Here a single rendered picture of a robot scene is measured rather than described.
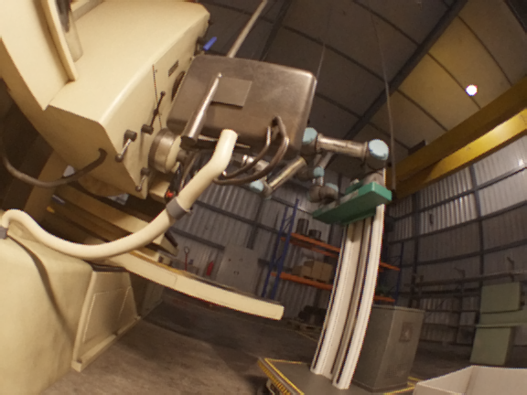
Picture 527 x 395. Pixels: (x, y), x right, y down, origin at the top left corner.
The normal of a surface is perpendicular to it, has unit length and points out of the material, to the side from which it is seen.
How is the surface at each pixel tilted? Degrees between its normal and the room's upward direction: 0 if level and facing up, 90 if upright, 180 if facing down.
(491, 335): 90
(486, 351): 90
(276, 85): 109
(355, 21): 169
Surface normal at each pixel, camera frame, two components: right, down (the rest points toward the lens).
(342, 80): -0.22, 0.80
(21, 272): 0.96, 0.23
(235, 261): 0.28, -0.31
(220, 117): -0.06, -0.07
